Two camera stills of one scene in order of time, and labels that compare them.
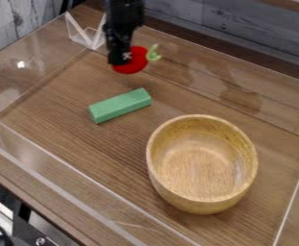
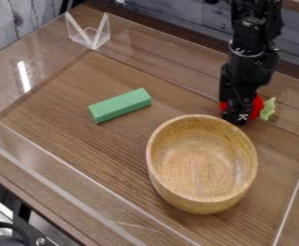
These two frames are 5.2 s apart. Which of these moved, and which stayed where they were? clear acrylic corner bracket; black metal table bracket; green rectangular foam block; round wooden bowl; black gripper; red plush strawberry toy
Moved: red plush strawberry toy; black gripper
Stayed: clear acrylic corner bracket; black metal table bracket; round wooden bowl; green rectangular foam block
